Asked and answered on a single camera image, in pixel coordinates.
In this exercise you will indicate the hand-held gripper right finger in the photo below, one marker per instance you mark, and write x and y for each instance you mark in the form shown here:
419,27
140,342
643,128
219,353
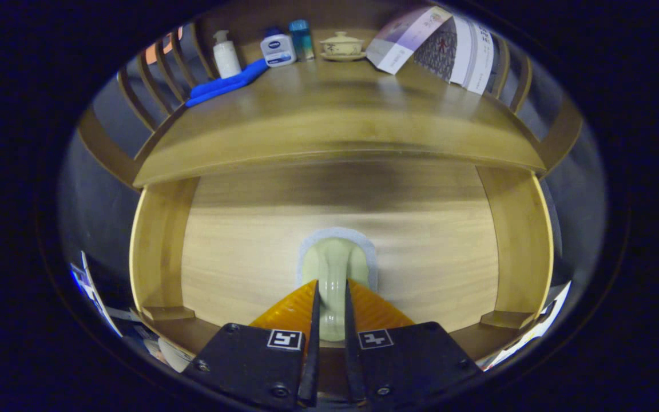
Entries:
353,366

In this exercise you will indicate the white pump bottle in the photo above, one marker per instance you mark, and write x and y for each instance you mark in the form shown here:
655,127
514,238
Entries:
226,60

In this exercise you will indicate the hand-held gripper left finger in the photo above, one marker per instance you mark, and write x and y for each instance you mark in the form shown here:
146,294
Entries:
311,372

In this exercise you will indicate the teal bottle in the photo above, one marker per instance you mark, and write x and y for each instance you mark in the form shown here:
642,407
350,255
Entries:
302,43

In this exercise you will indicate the patterned cover book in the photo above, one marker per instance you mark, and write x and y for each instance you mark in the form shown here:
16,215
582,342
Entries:
438,51

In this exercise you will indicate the white blue-capped lotion bottle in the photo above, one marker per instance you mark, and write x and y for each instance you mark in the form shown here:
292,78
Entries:
278,51

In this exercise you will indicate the beige lidded teacup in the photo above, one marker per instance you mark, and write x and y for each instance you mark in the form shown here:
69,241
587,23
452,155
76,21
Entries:
342,46

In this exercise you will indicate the blue folded cloth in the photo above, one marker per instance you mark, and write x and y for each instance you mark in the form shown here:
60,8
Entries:
221,87

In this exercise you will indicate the purple white book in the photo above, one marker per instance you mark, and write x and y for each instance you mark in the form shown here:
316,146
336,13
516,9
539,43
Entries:
404,40

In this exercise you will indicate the plain white book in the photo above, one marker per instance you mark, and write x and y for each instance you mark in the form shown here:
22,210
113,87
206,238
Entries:
464,57

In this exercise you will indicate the wooden cabinet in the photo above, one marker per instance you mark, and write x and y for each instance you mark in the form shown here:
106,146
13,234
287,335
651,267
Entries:
564,131

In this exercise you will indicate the wooden countertop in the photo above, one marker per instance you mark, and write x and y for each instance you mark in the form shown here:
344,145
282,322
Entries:
335,114

